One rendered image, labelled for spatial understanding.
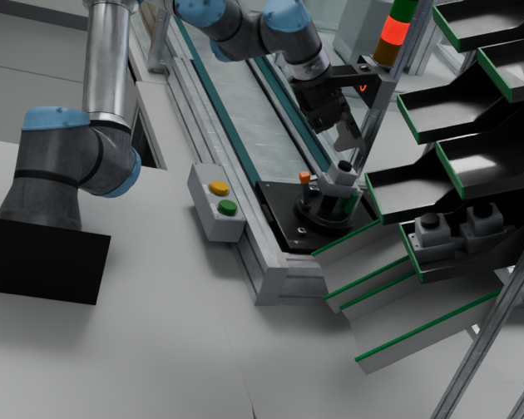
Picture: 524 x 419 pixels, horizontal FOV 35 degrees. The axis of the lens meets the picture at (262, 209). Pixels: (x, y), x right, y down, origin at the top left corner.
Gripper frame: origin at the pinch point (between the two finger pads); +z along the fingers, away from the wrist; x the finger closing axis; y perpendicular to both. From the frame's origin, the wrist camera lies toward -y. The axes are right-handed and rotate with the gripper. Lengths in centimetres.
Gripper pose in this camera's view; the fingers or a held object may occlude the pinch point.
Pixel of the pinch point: (356, 138)
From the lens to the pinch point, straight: 172.7
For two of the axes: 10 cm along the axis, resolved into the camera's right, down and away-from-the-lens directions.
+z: 4.0, 6.5, 6.5
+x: 2.9, 5.8, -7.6
